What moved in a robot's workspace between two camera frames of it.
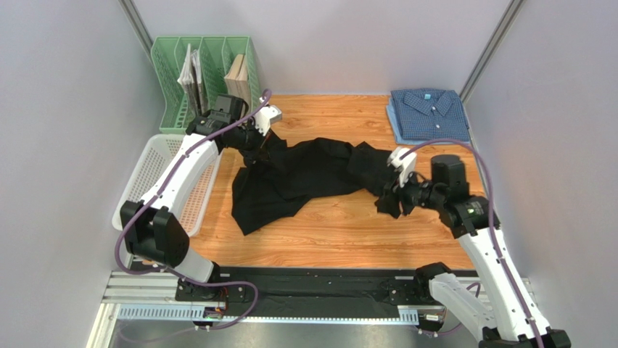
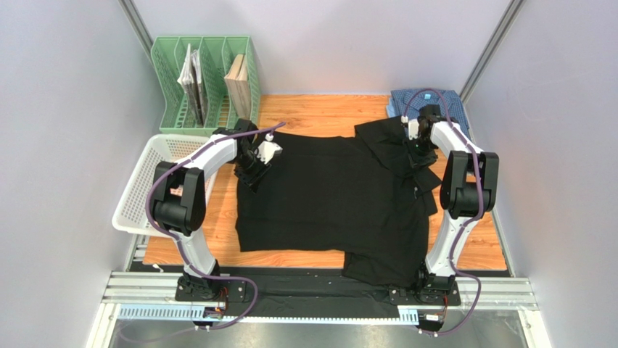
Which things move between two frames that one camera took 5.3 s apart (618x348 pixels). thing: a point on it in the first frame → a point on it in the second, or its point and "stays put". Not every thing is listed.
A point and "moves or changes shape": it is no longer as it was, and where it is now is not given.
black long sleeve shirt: (280, 177) moves or changes shape
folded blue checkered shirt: (429, 114) stays put
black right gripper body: (393, 197) → (420, 158)
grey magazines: (191, 79) stays put
